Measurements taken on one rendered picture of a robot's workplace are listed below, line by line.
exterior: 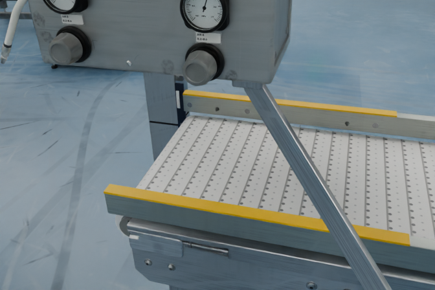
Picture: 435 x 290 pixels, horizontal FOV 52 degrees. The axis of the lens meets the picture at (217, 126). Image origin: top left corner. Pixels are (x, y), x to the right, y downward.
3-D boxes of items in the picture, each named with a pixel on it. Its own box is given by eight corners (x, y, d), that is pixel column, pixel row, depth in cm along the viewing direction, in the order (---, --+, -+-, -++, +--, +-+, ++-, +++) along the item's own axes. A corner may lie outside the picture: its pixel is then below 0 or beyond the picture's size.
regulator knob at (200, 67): (177, 90, 37) (172, 39, 35) (187, 78, 39) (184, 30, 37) (216, 94, 36) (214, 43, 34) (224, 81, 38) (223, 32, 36)
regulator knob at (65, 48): (46, 70, 40) (34, 19, 37) (61, 60, 42) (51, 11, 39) (79, 73, 39) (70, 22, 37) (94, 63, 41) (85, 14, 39)
